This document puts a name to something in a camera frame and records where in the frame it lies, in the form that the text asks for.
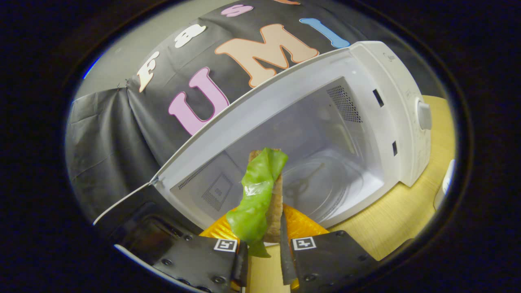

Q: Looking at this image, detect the white food tray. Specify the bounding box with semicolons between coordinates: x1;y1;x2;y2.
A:
433;159;456;210

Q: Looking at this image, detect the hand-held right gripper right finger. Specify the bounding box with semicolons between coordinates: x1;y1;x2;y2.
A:
280;203;379;292

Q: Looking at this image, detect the lettuce sandwich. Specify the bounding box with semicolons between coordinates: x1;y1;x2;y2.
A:
226;148;289;258

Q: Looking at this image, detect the glass microwave turntable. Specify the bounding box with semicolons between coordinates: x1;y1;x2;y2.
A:
282;155;366;223

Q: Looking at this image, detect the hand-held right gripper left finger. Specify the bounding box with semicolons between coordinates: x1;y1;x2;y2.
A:
153;208;249;293

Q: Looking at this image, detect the white microwave oven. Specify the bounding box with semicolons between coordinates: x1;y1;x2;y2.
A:
93;41;433;269

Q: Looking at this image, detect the black backdrop cloth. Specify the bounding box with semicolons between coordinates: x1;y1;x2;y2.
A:
65;0;444;224

